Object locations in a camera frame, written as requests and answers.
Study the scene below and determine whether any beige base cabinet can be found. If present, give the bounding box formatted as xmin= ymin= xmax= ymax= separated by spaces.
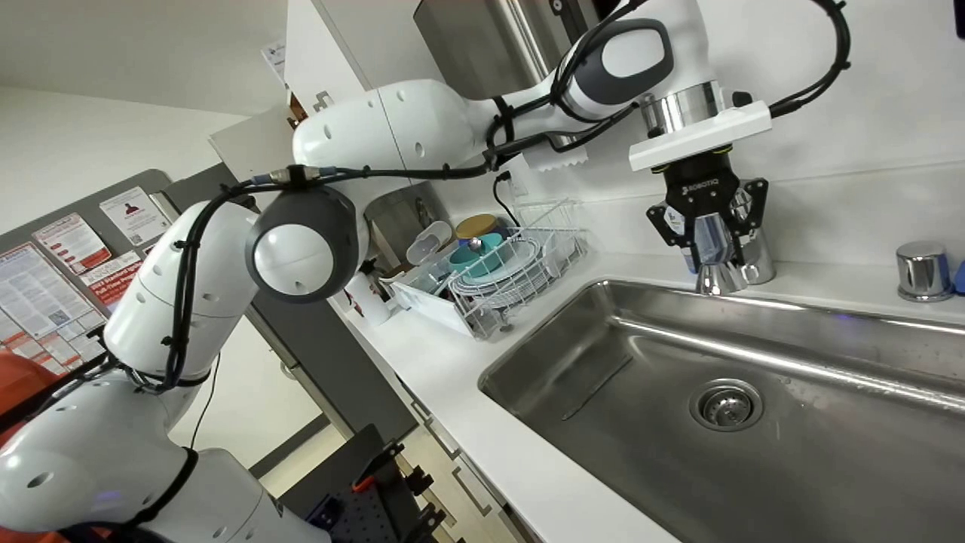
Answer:
xmin=385 ymin=371 xmax=551 ymax=543

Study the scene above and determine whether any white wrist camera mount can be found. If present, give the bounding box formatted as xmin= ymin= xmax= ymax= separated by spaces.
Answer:
xmin=628 ymin=99 xmax=775 ymax=175

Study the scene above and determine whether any white wire dish rack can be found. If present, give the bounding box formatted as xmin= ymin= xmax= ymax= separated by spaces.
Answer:
xmin=440 ymin=195 xmax=597 ymax=340

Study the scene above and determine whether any grey countertop appliance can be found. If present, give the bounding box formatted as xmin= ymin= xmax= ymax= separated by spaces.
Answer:
xmin=358 ymin=177 xmax=451 ymax=274

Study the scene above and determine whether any black plug and cord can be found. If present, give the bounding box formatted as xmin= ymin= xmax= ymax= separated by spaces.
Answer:
xmin=488 ymin=165 xmax=527 ymax=230

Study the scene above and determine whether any stainless steel sink basin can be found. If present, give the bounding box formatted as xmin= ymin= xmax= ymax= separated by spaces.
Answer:
xmin=477 ymin=274 xmax=965 ymax=543

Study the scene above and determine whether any brown round lid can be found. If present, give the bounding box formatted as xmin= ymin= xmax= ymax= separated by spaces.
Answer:
xmin=451 ymin=211 xmax=507 ymax=244

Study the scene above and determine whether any red black clamp tool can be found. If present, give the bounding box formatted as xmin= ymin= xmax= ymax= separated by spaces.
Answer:
xmin=349 ymin=440 xmax=407 ymax=497

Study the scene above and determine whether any round metal sink drain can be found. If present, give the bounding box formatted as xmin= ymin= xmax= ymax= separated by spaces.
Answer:
xmin=687 ymin=375 xmax=768 ymax=439

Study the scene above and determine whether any teal bowl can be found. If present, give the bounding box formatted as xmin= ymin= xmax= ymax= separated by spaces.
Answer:
xmin=445 ymin=233 xmax=512 ymax=286

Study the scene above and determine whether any white drainboard tray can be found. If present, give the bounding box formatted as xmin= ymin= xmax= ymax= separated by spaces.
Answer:
xmin=385 ymin=277 xmax=484 ymax=340

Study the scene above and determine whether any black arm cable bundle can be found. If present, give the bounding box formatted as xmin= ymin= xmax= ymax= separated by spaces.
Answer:
xmin=149 ymin=0 xmax=856 ymax=397

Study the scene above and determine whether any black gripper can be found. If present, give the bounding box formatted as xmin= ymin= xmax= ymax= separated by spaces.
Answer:
xmin=645 ymin=148 xmax=772 ymax=274

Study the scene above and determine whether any clear plastic container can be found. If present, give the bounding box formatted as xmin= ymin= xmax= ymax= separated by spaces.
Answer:
xmin=403 ymin=222 xmax=459 ymax=271

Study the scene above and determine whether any chrome sink tap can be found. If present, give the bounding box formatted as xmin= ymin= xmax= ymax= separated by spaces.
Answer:
xmin=689 ymin=216 xmax=777 ymax=298

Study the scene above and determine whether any red white notice sheet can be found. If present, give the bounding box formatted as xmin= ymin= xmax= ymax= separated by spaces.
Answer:
xmin=27 ymin=211 xmax=106 ymax=277

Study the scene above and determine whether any white sheet red emblem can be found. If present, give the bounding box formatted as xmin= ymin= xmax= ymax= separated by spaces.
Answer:
xmin=97 ymin=184 xmax=175 ymax=251

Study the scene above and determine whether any black perforated breadboard table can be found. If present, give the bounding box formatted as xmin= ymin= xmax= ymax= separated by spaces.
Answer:
xmin=277 ymin=423 xmax=450 ymax=543

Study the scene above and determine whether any white wall cabinet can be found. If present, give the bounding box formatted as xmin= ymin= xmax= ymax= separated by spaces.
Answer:
xmin=282 ymin=0 xmax=445 ymax=131

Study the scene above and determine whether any chrome cylinder cap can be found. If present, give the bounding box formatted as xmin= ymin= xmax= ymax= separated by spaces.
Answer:
xmin=893 ymin=240 xmax=957 ymax=304

